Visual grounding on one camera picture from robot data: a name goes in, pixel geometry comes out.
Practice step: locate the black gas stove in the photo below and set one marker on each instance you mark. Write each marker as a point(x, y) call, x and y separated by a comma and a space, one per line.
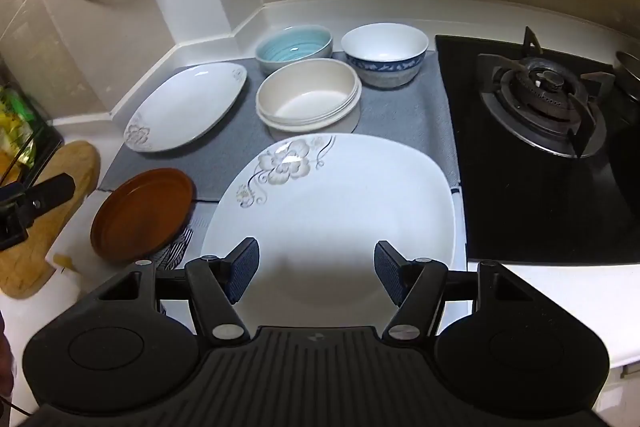
point(548, 153)

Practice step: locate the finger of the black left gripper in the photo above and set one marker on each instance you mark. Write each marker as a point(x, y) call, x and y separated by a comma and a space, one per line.
point(46, 196)

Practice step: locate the teal glazed bowl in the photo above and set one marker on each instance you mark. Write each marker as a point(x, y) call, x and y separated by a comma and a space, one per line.
point(293, 44)

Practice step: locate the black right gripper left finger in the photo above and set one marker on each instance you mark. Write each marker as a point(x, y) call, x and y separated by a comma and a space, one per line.
point(216, 284)

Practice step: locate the blue patterned white bowl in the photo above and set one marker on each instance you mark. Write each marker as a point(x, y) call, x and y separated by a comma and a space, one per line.
point(385, 55)

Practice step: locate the oval white floral plate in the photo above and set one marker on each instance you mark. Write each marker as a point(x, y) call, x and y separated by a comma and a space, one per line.
point(184, 107)

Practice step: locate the large square floral plate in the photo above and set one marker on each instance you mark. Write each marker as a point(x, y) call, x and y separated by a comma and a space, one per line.
point(317, 205)

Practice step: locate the grey dish mat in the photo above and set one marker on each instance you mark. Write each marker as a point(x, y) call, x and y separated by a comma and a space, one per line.
point(416, 115)

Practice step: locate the yellow green packages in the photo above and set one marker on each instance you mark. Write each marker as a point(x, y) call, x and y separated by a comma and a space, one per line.
point(18, 127)

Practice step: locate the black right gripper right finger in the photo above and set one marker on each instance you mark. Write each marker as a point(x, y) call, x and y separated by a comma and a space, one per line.
point(416, 288)

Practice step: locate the brown round plate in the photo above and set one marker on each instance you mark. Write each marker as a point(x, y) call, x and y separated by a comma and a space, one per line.
point(142, 215)

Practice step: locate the black wire rack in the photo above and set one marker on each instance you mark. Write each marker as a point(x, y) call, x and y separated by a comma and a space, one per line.
point(47, 140)

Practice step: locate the cream bowls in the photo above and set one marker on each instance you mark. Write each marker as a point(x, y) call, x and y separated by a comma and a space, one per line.
point(311, 95)

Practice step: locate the wooden cutting board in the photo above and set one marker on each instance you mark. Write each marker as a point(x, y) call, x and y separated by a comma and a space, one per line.
point(24, 268)

